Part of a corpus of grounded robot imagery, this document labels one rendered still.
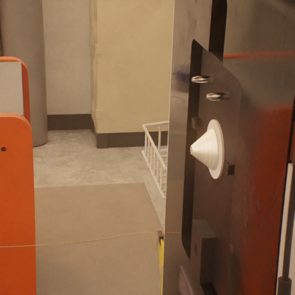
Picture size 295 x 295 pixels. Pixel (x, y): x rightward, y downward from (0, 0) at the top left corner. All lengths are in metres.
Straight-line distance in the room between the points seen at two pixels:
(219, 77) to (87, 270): 0.82
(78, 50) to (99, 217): 2.60
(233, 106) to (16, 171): 0.49
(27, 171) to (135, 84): 2.84
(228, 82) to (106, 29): 3.12
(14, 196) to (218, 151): 0.46
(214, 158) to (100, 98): 3.18
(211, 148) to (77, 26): 3.47
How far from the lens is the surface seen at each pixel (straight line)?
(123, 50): 3.80
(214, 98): 0.65
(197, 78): 0.71
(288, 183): 0.50
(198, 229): 0.74
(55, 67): 4.18
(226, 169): 0.65
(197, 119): 0.77
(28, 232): 1.10
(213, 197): 0.73
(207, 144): 0.69
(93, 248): 1.51
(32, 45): 3.85
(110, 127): 3.92
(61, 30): 4.13
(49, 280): 1.41
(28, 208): 1.08
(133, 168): 3.72
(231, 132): 0.66
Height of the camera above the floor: 1.46
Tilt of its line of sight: 22 degrees down
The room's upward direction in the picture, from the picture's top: 2 degrees clockwise
